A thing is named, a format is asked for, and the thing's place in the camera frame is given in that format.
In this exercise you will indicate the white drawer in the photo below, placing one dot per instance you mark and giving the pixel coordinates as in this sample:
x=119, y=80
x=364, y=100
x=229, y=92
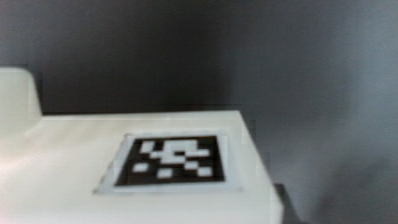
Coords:
x=154, y=168

